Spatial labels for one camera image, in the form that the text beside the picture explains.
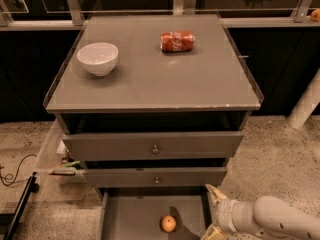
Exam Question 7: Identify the bottom grey open drawer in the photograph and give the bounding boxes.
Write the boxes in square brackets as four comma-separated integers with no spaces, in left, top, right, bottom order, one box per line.
[97,187,211,240]

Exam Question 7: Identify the metal window railing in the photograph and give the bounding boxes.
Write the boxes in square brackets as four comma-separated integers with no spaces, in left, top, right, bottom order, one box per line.
[1,0,319,31]

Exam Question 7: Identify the white ceramic bowl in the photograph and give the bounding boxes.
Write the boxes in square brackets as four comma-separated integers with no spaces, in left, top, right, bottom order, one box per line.
[77,42,119,76]

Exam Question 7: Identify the red soda can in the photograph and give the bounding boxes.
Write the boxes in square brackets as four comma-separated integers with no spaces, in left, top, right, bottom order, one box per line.
[160,31,195,52]

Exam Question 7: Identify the middle grey drawer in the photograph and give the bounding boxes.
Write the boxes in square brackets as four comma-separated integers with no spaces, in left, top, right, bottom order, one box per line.
[84,167,227,188]

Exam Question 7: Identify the top grey drawer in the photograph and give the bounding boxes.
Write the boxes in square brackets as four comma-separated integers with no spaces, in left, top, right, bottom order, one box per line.
[62,131,243,161]

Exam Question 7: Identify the white cylindrical post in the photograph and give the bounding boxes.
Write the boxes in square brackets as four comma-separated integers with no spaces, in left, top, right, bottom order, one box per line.
[287,69,320,129]

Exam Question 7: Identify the black metal bar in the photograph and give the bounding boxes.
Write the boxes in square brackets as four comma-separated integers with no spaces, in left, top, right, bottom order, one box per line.
[2,172,39,240]

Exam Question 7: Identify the orange fruit on ledge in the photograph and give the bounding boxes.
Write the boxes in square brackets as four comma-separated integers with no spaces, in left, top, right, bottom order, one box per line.
[310,9,320,22]

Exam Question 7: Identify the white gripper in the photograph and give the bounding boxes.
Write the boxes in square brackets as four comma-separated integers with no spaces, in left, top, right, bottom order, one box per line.
[200,184,237,240]

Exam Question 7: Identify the grey drawer cabinet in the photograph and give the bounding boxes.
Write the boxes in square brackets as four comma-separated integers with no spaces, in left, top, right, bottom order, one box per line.
[43,13,265,240]

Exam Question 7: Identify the orange fruit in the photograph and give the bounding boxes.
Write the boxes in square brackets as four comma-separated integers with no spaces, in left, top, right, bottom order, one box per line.
[160,215,177,233]
[310,9,320,22]

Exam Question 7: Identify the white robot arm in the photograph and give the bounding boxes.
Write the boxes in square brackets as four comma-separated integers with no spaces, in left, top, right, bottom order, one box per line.
[201,184,320,240]

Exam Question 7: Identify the clear plastic bin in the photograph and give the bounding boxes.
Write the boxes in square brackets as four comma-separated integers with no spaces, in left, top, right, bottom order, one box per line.
[33,121,86,184]

